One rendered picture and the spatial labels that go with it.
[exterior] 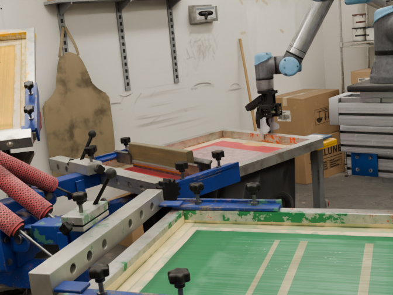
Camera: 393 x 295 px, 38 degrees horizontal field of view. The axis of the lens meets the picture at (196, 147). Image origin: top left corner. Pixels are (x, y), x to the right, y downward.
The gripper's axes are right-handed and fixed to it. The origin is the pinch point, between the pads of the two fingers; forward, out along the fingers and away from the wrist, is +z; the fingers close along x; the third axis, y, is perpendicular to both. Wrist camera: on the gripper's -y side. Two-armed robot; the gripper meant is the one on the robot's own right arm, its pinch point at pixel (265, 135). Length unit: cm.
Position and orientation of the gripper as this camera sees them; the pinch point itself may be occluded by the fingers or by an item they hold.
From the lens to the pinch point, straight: 249.3
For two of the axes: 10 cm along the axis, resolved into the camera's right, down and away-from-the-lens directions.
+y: 6.5, 0.9, -7.5
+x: 7.5, -2.2, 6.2
